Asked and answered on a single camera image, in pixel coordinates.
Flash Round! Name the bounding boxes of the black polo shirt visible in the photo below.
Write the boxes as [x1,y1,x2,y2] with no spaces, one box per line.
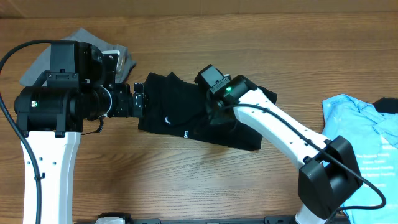
[138,73,262,151]

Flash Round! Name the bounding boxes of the grey folded trousers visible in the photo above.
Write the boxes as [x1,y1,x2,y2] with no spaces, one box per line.
[19,28,136,86]

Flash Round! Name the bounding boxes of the dark navy garment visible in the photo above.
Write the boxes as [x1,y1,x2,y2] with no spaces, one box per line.
[373,97,398,114]

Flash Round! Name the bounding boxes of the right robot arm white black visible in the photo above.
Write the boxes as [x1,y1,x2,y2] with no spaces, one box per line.
[195,65,363,223]

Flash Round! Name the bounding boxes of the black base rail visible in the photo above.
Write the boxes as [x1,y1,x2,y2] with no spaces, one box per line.
[93,213,295,224]

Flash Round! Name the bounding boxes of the light blue shirt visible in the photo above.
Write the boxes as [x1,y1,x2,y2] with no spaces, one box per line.
[322,94,397,224]

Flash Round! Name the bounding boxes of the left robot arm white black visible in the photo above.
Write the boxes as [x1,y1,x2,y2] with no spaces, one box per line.
[14,41,145,223]

